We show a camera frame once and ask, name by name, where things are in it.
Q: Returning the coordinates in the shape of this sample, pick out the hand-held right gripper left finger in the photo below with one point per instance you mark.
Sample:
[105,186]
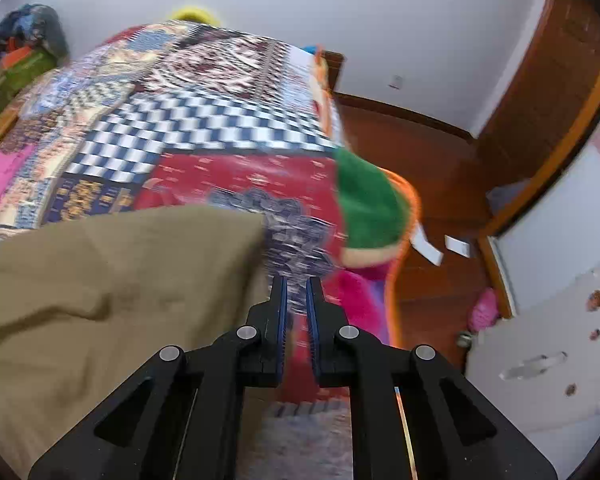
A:
[280,332]

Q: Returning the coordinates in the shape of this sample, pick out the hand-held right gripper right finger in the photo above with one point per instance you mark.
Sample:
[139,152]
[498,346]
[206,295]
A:
[312,332]

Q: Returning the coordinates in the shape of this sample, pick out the olive pants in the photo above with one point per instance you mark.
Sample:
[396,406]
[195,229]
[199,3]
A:
[105,285]

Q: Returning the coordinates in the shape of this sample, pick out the white paper slip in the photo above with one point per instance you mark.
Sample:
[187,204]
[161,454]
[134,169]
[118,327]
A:
[458,245]
[426,246]

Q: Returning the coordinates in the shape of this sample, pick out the green orange plush blanket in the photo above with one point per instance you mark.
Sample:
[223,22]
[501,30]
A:
[370,200]

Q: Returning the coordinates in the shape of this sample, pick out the pink bag on floor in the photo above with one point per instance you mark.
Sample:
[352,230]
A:
[484,310]

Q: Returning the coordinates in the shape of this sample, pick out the patchwork printed blanket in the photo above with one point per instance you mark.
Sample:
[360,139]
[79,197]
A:
[205,120]

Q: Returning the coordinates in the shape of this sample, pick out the white panel with stickers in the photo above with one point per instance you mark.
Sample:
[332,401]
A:
[540,390]

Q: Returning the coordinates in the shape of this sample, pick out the white sliding door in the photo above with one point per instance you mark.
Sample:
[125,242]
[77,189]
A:
[560,240]

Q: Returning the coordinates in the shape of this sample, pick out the pink cloth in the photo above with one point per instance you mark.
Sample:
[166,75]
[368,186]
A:
[2,185]

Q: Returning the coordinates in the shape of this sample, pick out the yellow foam tube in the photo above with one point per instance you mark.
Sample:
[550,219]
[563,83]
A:
[195,13]

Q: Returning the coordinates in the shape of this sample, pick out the wooden wardrobe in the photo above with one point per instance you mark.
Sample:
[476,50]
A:
[545,85]

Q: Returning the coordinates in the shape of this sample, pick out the green bag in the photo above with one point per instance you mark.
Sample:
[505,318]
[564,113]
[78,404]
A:
[22,75]

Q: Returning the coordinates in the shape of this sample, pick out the pile of clothes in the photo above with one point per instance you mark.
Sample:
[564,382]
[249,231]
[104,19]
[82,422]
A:
[27,25]

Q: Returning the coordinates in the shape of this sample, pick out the white wall socket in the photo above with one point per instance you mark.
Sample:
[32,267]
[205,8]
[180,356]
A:
[396,81]

